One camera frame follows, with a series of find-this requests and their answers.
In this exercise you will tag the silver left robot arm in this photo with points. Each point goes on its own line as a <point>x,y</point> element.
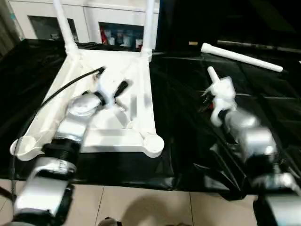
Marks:
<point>75,122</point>

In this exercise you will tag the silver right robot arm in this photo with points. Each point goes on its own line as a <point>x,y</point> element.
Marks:
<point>249,136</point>

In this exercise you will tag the white plastic table leg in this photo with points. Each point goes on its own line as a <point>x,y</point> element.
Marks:
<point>212,75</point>
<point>148,23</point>
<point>244,57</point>
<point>63,23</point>

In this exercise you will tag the black metal rail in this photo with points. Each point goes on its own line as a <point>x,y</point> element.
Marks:
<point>263,45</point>

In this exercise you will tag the white plastic table top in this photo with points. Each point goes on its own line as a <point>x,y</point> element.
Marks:
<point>136,108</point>

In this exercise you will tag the dark round robot part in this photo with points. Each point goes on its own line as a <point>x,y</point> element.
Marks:
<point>112,222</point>

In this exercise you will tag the white glass-door cabinet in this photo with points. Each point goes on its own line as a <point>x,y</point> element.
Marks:
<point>117,14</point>

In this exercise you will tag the black mat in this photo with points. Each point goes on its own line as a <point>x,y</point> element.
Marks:
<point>188,122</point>

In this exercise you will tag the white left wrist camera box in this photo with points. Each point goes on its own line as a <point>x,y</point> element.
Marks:
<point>106,92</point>

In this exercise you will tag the small tan tag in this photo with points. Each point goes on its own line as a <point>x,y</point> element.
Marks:
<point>193,44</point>

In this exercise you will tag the grey curtain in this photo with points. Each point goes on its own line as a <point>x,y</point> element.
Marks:
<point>3,33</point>

